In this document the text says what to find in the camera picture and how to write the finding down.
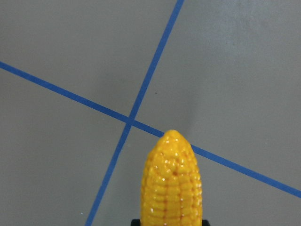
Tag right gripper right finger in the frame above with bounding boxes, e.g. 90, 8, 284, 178
202, 219, 210, 226

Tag yellow corn cob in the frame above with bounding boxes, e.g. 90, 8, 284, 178
140, 130, 203, 226

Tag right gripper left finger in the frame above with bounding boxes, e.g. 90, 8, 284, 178
131, 219, 141, 226

